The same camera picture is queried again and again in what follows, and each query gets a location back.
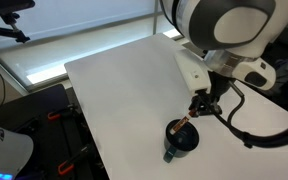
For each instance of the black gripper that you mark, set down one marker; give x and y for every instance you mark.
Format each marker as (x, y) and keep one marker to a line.
(219, 86)

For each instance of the red and white marker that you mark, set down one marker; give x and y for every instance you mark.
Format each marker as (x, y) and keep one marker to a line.
(182, 122)

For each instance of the dark blue ceramic mug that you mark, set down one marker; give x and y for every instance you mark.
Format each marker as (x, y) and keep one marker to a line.
(181, 143)

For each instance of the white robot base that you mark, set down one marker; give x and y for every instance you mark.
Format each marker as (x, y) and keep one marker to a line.
(15, 151)

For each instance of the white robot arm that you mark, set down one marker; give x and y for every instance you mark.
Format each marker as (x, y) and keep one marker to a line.
(234, 33)

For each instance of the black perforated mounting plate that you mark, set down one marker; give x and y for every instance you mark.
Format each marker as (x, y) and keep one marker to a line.
(54, 142)

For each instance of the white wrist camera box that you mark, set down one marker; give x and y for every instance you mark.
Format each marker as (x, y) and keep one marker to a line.
(194, 71)

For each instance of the far orange-handled black clamp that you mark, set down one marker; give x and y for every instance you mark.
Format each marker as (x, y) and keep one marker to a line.
(68, 111)

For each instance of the orange-handled black clamp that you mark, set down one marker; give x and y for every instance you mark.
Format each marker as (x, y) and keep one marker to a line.
(68, 111)
(69, 164)

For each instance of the near orange-handled black clamp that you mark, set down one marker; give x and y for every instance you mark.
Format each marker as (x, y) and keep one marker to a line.
(69, 164)

